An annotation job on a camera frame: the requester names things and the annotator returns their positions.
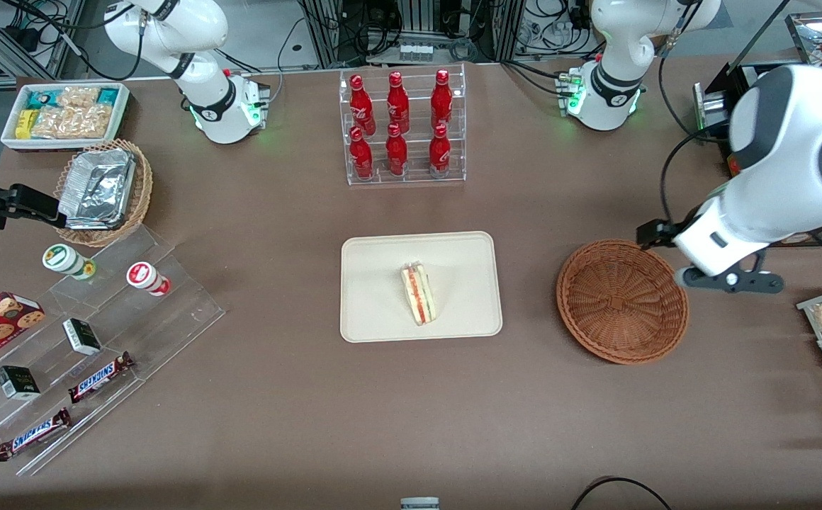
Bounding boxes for triangular sandwich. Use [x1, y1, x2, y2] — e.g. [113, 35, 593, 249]
[401, 261, 437, 327]

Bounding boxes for brown wicker basket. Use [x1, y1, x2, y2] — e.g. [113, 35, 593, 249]
[556, 239, 689, 366]

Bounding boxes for light wicker basket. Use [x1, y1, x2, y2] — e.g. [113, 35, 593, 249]
[53, 140, 153, 247]

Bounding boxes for shiny metal tray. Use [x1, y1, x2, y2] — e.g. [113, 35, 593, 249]
[785, 13, 822, 66]

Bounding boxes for cream plastic tray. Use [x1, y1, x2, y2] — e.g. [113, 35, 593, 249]
[340, 231, 503, 344]

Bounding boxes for green lid sunflower cup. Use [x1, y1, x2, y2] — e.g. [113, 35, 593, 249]
[43, 243, 96, 281]

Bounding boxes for white snack bin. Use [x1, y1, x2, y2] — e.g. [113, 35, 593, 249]
[0, 83, 130, 153]

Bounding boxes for silver foil packets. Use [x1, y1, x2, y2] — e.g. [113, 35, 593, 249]
[58, 164, 134, 231]

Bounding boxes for aluminium foil food container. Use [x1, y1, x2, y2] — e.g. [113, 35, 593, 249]
[69, 149, 135, 174]

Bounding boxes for large clear cracker pack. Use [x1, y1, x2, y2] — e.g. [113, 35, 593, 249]
[32, 105, 116, 140]

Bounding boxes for small clear cracker pack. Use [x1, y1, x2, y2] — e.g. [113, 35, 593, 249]
[57, 86, 100, 108]

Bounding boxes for silver metal box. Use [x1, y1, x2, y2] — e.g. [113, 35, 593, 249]
[693, 81, 729, 132]

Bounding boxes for red lid yogurt cup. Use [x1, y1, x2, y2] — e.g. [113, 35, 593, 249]
[126, 261, 171, 297]

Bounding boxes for small black carton box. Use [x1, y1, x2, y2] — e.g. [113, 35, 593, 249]
[62, 318, 102, 356]
[0, 365, 41, 401]

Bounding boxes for clear acrylic tiered shelf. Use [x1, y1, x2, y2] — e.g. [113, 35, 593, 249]
[0, 225, 226, 477]

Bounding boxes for Snickers chocolate bar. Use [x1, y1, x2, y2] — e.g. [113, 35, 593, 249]
[0, 407, 72, 462]
[67, 352, 135, 404]

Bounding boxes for red cola bottle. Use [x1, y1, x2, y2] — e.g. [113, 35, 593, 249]
[385, 123, 408, 176]
[429, 124, 451, 178]
[349, 126, 374, 181]
[349, 74, 376, 137]
[386, 72, 410, 135]
[431, 69, 453, 132]

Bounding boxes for clear acrylic bottle rack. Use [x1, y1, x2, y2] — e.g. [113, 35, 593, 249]
[339, 64, 466, 186]

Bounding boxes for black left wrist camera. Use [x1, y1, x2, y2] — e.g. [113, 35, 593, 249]
[636, 220, 682, 250]

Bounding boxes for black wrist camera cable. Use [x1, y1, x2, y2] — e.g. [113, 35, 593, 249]
[659, 130, 732, 229]

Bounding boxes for black arm base cable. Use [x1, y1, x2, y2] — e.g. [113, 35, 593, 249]
[0, 0, 144, 82]
[658, 28, 699, 139]

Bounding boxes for black floor cable loop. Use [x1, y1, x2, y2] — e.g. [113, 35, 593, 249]
[570, 477, 674, 510]

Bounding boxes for aluminium frame rack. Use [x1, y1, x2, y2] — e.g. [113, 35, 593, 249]
[298, 0, 525, 68]

